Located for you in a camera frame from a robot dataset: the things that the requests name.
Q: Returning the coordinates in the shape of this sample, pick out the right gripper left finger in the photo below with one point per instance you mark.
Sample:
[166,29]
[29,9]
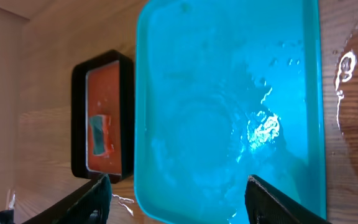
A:
[88,204]

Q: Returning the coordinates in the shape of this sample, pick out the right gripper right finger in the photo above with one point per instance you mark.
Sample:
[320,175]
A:
[267,205]

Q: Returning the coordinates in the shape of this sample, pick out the green and pink sponge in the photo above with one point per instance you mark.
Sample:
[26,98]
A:
[100,125]

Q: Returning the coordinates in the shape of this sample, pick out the black tray with red water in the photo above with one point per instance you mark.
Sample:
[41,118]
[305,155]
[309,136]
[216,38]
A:
[103,85]

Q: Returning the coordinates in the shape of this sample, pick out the teal plastic tray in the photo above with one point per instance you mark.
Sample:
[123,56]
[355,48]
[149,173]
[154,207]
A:
[226,89]

